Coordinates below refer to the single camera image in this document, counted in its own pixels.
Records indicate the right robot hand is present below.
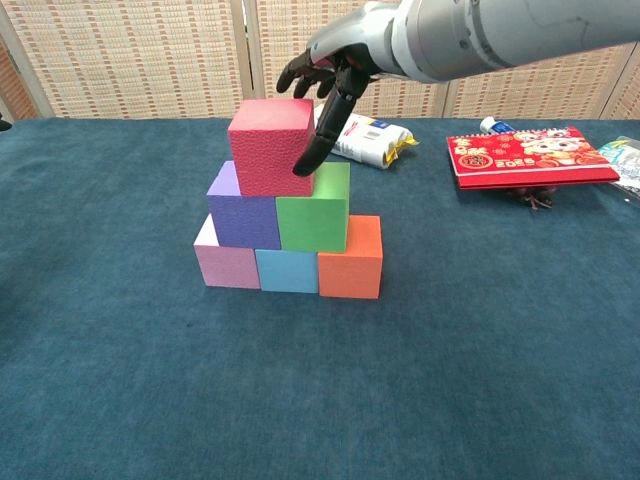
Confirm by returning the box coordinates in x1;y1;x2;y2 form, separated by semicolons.
275;0;404;177

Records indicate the red foam cube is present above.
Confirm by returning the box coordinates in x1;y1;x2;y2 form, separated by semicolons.
227;98;316;198

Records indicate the green foam cube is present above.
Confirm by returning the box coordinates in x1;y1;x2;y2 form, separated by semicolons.
275;161;351;253

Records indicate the purple foam cube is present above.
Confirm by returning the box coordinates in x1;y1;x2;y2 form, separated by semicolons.
206;160;282;251

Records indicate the orange foam cube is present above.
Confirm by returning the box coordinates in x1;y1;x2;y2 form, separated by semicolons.
317;215;385;301

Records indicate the light blue foam cube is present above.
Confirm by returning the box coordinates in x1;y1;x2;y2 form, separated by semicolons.
255;248;320;294

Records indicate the pink foam cube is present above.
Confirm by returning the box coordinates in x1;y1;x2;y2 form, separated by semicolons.
193;213;262;290

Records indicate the white snack packet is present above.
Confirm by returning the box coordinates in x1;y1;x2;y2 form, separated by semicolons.
313;103;420;170

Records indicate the blue white tube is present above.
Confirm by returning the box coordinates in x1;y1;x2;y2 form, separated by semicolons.
478;115;516;135

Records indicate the woven bamboo folding screen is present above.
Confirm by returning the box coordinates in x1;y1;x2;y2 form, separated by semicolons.
0;0;640;121

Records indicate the red desk calendar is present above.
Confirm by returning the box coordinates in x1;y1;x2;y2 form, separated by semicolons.
446;126;621;190

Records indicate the dark red calendar tassel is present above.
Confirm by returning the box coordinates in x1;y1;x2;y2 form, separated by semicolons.
514;187;556;211

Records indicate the teal clear snack bag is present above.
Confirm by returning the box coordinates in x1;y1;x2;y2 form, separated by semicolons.
594;135;640;201

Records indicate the dark teal table cover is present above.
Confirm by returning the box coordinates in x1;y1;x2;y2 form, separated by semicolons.
0;117;640;480

